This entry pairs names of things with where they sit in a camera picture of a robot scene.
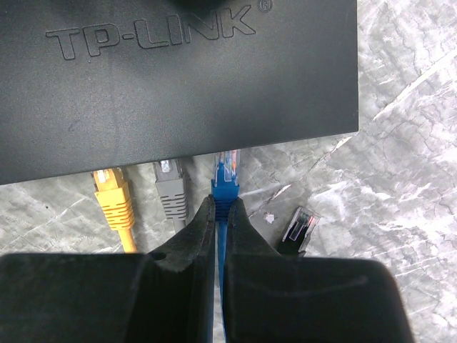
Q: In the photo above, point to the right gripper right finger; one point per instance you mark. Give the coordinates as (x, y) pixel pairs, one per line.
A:
(246, 293)

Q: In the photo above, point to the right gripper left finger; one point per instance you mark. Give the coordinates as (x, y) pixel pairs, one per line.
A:
(184, 274)

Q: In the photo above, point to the black network switch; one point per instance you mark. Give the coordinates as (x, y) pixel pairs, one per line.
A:
(89, 85)

